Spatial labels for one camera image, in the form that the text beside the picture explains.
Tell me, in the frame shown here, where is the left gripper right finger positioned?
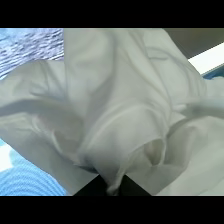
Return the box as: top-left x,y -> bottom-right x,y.
119,173 -> 153,197

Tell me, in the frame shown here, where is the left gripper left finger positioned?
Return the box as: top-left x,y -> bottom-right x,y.
73,173 -> 110,197

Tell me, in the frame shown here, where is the white shirt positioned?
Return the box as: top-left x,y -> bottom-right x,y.
0,28 -> 224,197

